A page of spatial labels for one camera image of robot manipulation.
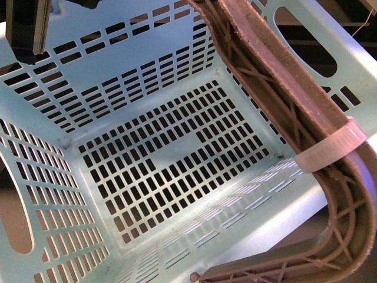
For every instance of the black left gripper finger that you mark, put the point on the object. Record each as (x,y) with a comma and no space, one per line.
(26,28)

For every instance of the light blue plastic basket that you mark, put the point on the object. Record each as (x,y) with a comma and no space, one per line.
(136,155)

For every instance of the brown basket handle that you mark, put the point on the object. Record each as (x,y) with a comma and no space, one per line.
(304,115)

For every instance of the white zip tie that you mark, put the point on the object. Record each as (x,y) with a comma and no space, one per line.
(333,148)

